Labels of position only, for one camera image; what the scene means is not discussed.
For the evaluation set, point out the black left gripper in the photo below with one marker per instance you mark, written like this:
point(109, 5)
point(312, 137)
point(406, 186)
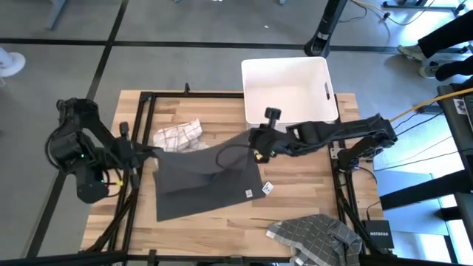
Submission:
point(131, 153)

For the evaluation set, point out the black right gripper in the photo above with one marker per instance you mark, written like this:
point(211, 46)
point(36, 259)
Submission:
point(273, 142)

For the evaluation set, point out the white towel with red checks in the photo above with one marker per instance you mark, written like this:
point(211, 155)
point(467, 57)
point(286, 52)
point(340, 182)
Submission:
point(177, 136)

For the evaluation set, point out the dark grey terry towel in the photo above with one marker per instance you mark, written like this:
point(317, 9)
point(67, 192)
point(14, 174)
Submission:
point(199, 184)

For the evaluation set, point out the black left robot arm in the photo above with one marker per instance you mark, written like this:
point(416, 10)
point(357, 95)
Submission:
point(81, 147)

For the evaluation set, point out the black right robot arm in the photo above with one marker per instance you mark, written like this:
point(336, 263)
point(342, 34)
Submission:
point(351, 129)

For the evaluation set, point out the grey towel with white checks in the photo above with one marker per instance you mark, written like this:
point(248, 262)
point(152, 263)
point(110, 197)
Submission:
point(318, 240)

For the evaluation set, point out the white plastic basket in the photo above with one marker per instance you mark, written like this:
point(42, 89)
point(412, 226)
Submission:
point(288, 88)

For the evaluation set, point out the black floor stand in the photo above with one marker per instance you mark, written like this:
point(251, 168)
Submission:
point(325, 29)

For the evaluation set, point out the black metal floor beam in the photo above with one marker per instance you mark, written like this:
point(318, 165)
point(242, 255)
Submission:
point(425, 190)

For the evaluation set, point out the white round floor object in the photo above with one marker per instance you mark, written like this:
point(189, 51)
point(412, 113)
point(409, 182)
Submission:
point(11, 63)

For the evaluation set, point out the grey metal furniture leg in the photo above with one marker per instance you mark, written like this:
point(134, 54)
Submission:
point(55, 14)

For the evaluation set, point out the black desk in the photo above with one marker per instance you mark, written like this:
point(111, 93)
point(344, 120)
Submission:
point(458, 133)

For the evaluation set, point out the black stand base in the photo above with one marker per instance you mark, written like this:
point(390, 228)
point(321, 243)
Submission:
point(417, 5)

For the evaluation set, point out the person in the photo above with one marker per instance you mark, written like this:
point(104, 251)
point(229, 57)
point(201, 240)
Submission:
point(451, 33)

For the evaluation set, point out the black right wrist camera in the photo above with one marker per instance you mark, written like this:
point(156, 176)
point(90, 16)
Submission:
point(272, 115)

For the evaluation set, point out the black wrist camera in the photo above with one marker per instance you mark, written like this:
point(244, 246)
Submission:
point(124, 130)
point(272, 115)

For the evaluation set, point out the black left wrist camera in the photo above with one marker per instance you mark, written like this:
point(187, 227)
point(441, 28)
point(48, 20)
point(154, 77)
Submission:
point(124, 130)

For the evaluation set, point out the black metal table frame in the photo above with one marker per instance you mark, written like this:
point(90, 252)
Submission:
point(192, 95)

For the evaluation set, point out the black Netgear network switch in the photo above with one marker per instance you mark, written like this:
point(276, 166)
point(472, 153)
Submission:
point(377, 234)

